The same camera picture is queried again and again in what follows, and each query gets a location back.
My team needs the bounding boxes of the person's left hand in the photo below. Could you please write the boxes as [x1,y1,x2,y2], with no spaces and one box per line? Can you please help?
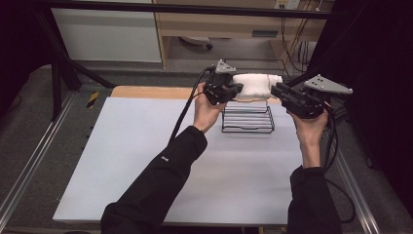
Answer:
[192,81,228,135]

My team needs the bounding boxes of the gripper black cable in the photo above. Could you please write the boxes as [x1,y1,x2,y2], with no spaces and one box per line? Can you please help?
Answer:
[168,65,216,144]
[321,99,357,224]

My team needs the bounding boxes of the light wooden desk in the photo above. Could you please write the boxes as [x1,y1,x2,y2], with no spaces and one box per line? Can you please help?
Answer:
[152,0,336,68]

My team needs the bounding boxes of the white chair base with caster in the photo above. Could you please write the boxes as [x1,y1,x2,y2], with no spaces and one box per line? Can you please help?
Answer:
[178,35,214,51]

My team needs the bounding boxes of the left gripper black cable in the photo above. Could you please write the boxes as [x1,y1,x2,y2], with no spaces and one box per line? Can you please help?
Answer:
[168,65,216,144]

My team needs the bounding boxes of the yellow-handled tool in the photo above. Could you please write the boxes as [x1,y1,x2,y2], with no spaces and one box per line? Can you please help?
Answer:
[86,91,100,109]

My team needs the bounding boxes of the black metal frame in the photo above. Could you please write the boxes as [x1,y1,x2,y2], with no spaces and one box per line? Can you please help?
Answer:
[31,0,340,122]

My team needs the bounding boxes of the black wire rack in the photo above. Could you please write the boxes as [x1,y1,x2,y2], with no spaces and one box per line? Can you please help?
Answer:
[221,58,292,135]

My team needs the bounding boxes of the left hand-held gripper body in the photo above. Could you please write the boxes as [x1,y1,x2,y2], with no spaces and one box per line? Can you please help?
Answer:
[204,58,238,106]

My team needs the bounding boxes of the person's right hand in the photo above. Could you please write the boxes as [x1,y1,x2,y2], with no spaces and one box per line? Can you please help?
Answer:
[286,108,330,148]

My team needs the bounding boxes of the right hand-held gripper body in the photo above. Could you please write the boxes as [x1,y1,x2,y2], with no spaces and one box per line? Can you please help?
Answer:
[280,73,355,119]

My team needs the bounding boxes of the bundle of black floor cables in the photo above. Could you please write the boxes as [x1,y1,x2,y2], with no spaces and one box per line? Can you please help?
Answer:
[325,81,352,140]

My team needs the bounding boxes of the dark curtain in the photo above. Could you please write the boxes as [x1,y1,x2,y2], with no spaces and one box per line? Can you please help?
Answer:
[319,0,413,209]
[0,0,55,115]

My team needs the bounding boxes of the pale blue table mat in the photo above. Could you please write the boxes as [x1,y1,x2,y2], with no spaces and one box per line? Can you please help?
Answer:
[53,97,305,227]

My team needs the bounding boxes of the aluminium floor rail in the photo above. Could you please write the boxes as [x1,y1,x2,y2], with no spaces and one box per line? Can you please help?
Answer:
[0,92,78,222]
[324,130,382,234]

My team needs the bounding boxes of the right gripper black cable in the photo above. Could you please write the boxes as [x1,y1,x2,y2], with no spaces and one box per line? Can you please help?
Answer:
[321,99,357,224]

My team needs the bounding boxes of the white cabinet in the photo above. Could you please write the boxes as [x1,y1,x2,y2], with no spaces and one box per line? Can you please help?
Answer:
[52,0,163,63]

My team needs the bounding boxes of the hanging cables under desk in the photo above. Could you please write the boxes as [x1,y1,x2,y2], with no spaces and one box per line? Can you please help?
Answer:
[280,0,322,74]

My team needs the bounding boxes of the white towel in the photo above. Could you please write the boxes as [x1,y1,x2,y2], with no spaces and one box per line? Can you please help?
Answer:
[232,73,283,100]

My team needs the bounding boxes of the white wall power outlet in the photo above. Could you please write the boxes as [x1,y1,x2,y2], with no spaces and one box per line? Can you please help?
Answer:
[274,0,302,11]

